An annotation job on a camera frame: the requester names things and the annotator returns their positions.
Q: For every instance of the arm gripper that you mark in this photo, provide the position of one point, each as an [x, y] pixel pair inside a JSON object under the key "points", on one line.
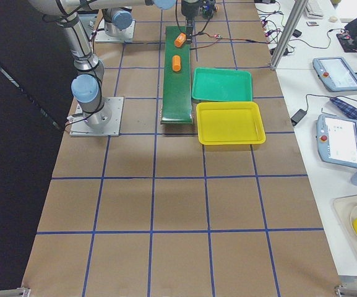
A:
{"points": [[189, 7]]}

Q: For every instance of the orange cylinder with numbers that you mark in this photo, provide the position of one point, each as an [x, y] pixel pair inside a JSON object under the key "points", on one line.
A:
{"points": [[180, 40]]}

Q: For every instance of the plain orange cylinder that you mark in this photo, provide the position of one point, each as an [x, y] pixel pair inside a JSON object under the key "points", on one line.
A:
{"points": [[176, 63]]}

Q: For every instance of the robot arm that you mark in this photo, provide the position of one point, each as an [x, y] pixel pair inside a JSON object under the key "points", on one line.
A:
{"points": [[121, 18], [86, 88]]}

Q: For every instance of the green plastic tray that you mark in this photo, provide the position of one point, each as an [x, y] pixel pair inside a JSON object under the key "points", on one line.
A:
{"points": [[221, 85]]}

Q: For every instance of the green conveyor belt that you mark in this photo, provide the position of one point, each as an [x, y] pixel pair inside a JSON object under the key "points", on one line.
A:
{"points": [[177, 102]]}

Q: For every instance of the yellow plastic tray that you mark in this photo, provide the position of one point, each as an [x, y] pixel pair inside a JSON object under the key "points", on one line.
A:
{"points": [[230, 123]]}

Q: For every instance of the black power adapter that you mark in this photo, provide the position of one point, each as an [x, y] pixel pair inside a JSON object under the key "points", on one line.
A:
{"points": [[298, 116]]}

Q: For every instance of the upper teach pendant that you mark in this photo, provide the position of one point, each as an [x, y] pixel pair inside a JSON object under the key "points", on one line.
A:
{"points": [[335, 73]]}

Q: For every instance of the teach pendant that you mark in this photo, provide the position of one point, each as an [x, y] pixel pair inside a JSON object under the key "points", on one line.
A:
{"points": [[335, 73], [337, 140]]}

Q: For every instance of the blue plaid cloth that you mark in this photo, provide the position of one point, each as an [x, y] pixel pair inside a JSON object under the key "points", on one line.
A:
{"points": [[347, 109]]}

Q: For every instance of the lower teach pendant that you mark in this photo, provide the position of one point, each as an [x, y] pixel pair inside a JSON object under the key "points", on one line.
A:
{"points": [[337, 140]]}

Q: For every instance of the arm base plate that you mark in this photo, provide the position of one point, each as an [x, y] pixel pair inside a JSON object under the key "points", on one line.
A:
{"points": [[106, 122], [114, 35]]}

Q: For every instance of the aluminium frame post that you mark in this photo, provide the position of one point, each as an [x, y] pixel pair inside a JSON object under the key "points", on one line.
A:
{"points": [[293, 19]]}

